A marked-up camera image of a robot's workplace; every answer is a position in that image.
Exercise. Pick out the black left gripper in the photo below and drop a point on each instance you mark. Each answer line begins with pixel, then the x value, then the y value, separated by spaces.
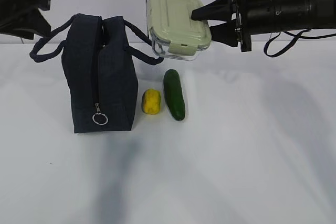
pixel 27 25

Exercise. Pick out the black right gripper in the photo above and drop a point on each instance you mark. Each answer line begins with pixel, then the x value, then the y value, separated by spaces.
pixel 252 17

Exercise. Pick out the glass container with green lid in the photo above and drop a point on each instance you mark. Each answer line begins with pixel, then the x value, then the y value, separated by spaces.
pixel 172 31

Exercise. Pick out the green cucumber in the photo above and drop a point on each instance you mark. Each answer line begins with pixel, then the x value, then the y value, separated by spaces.
pixel 174 95

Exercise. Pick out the yellow toy fruit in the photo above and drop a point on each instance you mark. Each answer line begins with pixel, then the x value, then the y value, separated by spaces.
pixel 151 102

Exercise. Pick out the dark navy fabric lunch bag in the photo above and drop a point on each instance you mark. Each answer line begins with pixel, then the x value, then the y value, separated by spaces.
pixel 97 61

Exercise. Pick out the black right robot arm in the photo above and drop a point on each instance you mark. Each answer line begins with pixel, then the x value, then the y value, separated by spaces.
pixel 295 17

